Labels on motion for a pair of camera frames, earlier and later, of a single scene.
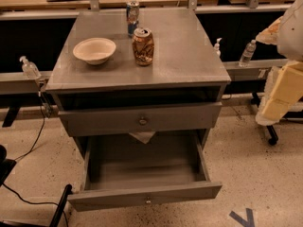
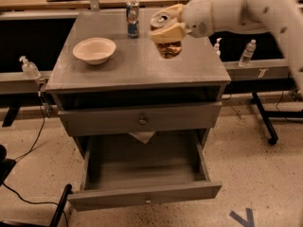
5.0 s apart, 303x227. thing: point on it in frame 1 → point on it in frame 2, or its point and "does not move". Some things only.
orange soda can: (143, 45) → (168, 49)
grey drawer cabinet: (132, 72) does not move
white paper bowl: (95, 50) does not move
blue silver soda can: (132, 16) does not move
